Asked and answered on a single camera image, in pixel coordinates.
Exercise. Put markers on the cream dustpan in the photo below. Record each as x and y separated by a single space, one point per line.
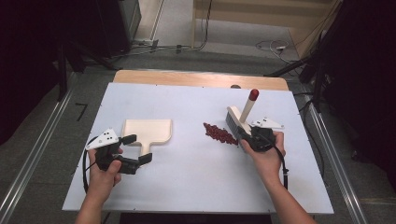
149 130

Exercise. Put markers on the white table board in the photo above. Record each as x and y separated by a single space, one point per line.
186 186

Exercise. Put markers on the black metal stand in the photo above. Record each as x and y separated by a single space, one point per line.
62 77
317 87

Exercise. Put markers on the cream brush with red tip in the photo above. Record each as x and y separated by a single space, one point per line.
249 107

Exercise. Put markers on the dark cabinet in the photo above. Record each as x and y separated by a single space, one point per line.
115 25

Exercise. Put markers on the metal floor rail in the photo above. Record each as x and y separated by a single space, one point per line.
31 161
342 186

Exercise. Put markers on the wooden table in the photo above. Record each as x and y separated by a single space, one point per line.
186 79

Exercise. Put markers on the pile of red beans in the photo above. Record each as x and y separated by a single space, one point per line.
219 133

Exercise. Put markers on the dark table grommet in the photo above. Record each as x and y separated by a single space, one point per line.
235 86

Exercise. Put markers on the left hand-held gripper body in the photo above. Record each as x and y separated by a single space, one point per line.
104 140

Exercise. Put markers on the person's right hand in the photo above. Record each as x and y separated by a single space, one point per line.
266 165

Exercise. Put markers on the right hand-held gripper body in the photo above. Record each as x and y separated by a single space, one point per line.
263 138

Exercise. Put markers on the person's left hand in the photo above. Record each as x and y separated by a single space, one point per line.
102 182

